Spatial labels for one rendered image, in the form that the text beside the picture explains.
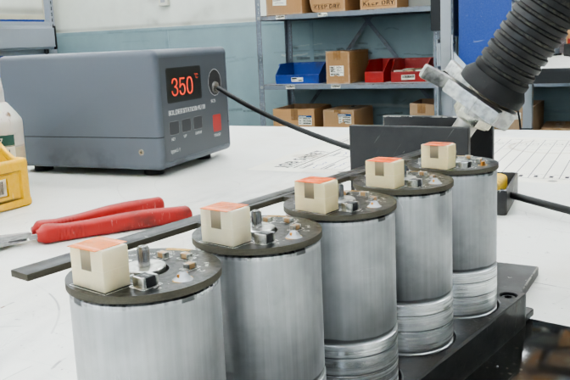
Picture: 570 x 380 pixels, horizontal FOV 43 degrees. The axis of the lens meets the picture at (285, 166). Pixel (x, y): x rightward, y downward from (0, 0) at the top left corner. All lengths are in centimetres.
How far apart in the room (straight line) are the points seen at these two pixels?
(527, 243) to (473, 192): 16
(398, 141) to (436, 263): 9
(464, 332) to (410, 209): 4
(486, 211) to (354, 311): 6
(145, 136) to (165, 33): 517
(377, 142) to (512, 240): 12
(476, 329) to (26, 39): 312
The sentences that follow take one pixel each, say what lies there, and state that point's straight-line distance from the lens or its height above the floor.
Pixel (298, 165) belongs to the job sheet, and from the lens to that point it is 57.
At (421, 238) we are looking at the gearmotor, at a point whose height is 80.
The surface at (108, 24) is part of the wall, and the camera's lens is 607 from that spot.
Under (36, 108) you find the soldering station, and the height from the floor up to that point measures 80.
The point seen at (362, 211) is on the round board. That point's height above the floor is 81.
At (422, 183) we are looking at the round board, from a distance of 18.
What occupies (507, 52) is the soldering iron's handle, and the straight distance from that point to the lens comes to 26.
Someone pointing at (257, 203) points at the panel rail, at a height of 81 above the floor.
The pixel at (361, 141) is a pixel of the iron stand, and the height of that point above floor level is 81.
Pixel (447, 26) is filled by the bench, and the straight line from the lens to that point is 208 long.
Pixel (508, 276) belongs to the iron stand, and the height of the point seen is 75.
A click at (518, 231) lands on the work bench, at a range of 38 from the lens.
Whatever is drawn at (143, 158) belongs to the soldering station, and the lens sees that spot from 56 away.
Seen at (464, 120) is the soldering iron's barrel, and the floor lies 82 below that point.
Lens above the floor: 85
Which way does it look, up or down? 10 degrees down
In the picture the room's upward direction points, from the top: 3 degrees counter-clockwise
